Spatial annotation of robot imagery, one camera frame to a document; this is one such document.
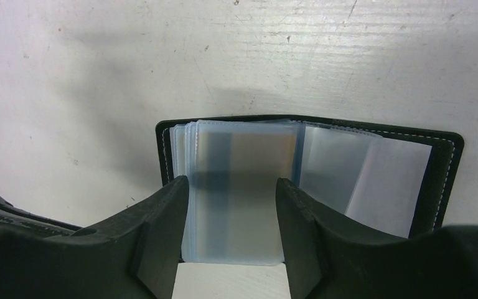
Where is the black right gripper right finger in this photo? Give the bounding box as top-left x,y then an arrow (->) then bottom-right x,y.
275,178 -> 478,298

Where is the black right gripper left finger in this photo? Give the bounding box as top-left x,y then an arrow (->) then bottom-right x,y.
0,176 -> 189,298

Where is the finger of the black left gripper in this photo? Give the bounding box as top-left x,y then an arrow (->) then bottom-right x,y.
0,196 -> 81,237

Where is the black leather card holder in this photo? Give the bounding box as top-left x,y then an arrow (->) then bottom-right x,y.
156,115 -> 464,265

